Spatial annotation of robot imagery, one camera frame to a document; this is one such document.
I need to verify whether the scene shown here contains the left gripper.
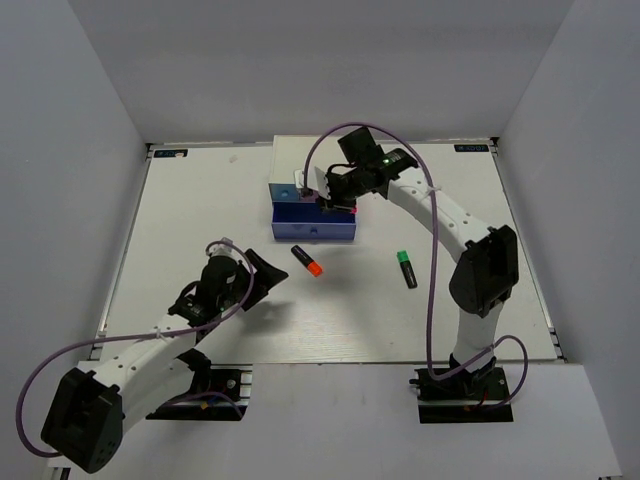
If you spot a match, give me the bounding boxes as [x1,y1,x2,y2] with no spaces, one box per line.
[218,249,288,312]

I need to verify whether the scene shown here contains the orange cap highlighter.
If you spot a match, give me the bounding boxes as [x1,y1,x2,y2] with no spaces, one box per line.
[290,245,323,277]

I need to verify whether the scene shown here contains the wide blue drawer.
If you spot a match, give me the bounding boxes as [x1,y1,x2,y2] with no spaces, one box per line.
[271,202,356,241]

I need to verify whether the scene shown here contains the white drawer organizer box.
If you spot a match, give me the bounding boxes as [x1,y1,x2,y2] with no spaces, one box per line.
[269,135,346,184]

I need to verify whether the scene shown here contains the small blue drawer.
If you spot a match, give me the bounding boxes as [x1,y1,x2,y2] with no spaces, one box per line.
[269,183,300,203]

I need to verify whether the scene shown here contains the green cap highlighter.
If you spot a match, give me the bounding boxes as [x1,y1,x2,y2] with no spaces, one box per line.
[396,250,418,289]

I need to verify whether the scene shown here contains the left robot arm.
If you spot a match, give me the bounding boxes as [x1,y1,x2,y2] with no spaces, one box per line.
[41,242,288,474]

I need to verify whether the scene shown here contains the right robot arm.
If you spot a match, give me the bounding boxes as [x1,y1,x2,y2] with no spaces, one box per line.
[315,126,519,399]

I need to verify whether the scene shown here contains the right corner label sticker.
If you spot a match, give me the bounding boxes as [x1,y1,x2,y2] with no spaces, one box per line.
[454,144,490,153]

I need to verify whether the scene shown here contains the corner label sticker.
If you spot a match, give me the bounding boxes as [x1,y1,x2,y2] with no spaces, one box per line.
[454,144,490,153]
[153,149,189,158]

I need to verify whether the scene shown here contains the left corner label sticker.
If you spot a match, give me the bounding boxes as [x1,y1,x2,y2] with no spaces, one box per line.
[153,149,189,158]

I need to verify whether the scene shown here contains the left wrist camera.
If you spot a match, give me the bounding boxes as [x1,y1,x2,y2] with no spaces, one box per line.
[205,237,238,259]

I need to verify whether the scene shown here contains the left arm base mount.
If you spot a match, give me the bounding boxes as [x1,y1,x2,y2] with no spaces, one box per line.
[146,365,253,422]

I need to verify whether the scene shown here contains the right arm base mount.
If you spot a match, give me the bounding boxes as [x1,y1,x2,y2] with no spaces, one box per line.
[409,367,514,424]

